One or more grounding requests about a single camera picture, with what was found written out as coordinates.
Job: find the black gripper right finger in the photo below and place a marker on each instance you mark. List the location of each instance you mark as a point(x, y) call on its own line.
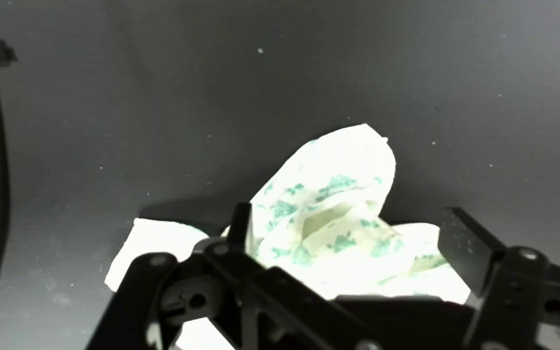
point(525, 298)

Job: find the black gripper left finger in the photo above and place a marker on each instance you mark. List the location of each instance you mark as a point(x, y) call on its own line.
point(228, 292)

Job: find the white towel with green print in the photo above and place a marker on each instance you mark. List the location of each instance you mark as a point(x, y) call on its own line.
point(339, 195)

